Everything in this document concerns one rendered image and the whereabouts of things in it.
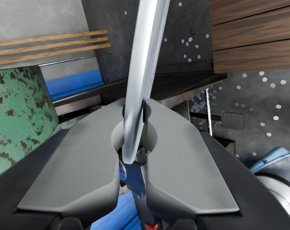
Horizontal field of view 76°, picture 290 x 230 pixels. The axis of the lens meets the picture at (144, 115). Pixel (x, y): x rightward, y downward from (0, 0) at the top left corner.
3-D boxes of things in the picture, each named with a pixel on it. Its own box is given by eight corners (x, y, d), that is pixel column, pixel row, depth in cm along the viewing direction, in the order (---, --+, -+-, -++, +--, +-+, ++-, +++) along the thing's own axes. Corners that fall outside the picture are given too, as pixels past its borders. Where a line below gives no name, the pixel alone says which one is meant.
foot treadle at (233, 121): (247, 111, 99) (243, 114, 96) (247, 128, 102) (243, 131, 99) (163, 103, 141) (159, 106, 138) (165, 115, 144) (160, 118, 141)
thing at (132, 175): (163, 148, 74) (139, 166, 66) (168, 177, 79) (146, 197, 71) (125, 136, 92) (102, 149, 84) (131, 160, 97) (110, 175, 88)
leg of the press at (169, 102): (232, 57, 105) (94, 111, 49) (233, 77, 109) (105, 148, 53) (130, 68, 171) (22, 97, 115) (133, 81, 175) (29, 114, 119)
